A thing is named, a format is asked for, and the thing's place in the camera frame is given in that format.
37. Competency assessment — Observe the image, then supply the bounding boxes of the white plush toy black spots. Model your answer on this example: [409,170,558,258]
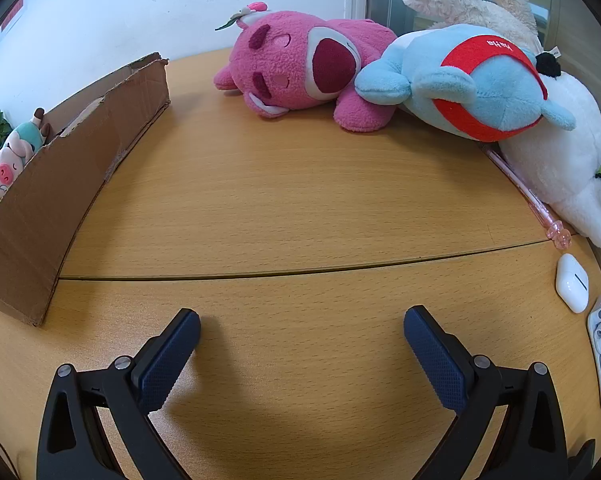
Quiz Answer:
[497,47,601,250]

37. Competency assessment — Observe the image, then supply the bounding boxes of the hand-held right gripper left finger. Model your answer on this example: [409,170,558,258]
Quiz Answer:
[36,308,202,480]

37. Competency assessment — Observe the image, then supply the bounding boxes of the pink pen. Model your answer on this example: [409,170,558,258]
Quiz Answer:
[483,143,574,250]

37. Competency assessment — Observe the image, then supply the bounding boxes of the brown cardboard box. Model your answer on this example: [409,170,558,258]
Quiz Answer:
[0,52,172,328]

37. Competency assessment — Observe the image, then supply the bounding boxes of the teal and pink pig plush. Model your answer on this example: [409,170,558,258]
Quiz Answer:
[0,107,54,207]

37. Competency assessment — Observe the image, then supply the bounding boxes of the red wall sign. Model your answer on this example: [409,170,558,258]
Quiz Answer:
[0,0,26,34]

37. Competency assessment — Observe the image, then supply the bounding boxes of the blue plush toy red band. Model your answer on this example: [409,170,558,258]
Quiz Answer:
[354,23,578,143]

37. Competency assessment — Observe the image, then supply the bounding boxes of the wooden desktop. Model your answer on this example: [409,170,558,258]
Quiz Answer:
[0,47,601,480]

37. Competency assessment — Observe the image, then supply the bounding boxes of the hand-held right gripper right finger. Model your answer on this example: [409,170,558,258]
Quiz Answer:
[403,305,569,480]

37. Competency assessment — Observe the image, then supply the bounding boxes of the cream plush toy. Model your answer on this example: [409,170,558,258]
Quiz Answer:
[397,0,544,52]

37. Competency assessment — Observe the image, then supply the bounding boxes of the pink bear plush toy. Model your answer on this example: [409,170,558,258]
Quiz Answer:
[214,2,399,134]

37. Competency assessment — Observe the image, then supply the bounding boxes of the white earbud case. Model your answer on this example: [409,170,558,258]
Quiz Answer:
[554,253,591,315]

